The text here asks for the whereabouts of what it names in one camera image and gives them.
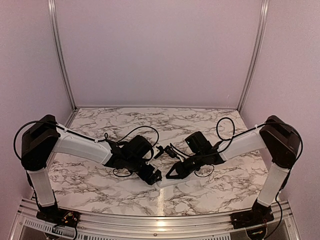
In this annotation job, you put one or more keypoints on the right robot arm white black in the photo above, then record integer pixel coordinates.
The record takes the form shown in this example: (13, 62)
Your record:
(281, 140)

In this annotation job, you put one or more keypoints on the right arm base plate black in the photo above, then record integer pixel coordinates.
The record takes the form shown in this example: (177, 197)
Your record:
(249, 218)

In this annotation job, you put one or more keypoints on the aluminium frame post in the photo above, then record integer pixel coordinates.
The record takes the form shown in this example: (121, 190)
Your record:
(59, 51)
(258, 42)

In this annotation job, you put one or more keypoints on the white remote control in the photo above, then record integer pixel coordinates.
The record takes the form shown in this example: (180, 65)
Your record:
(170, 182)

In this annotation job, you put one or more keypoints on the right aluminium frame post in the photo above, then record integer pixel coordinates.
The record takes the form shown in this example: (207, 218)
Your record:
(258, 42)

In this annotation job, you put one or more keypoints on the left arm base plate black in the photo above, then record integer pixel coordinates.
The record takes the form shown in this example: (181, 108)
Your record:
(56, 215)

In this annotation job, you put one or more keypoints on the front aluminium rail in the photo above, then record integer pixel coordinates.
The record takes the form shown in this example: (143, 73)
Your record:
(103, 226)

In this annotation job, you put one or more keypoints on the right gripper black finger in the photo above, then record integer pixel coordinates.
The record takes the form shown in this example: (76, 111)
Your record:
(177, 176)
(176, 169)

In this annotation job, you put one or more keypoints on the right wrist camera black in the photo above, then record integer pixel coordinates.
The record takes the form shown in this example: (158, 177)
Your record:
(173, 154)

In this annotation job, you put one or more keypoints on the left aluminium frame post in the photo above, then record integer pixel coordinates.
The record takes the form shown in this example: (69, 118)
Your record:
(59, 51)

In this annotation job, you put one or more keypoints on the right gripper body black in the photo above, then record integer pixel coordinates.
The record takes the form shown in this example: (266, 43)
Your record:
(199, 162)

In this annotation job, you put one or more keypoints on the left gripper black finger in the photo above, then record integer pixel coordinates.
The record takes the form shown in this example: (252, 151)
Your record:
(153, 179)
(156, 173)

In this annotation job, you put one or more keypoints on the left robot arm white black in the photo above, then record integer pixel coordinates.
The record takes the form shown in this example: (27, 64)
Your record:
(46, 136)

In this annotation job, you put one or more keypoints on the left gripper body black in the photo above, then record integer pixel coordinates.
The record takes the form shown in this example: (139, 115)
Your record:
(144, 174)

